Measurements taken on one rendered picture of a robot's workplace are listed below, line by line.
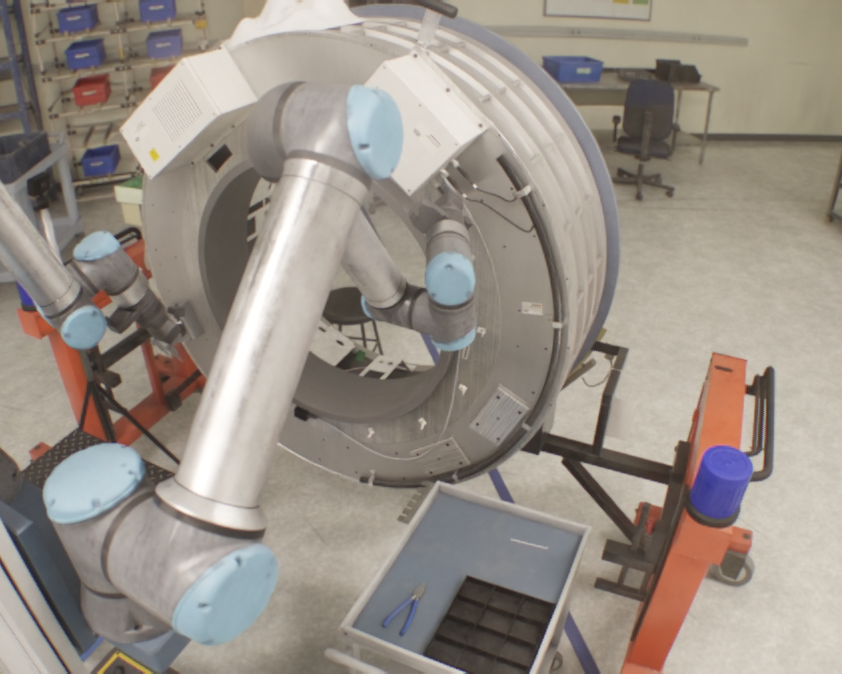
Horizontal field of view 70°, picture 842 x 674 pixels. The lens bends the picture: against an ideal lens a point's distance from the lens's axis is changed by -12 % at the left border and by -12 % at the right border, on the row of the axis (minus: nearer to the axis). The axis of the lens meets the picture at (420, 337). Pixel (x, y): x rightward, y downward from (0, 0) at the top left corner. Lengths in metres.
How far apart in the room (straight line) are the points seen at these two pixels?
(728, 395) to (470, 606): 0.90
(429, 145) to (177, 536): 0.94
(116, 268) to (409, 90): 0.71
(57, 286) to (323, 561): 1.67
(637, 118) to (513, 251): 4.63
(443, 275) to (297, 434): 1.17
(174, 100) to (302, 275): 1.03
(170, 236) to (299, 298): 1.41
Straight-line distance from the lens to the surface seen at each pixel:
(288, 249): 0.81
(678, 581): 1.80
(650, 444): 3.25
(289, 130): 0.90
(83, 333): 1.34
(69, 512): 0.93
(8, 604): 1.06
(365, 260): 1.21
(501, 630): 1.64
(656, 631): 1.98
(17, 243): 1.26
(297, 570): 2.62
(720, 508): 1.50
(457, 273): 1.23
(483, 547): 1.80
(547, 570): 1.77
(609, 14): 7.83
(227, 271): 2.15
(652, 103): 6.09
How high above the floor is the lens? 2.02
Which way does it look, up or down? 32 degrees down
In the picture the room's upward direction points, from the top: straight up
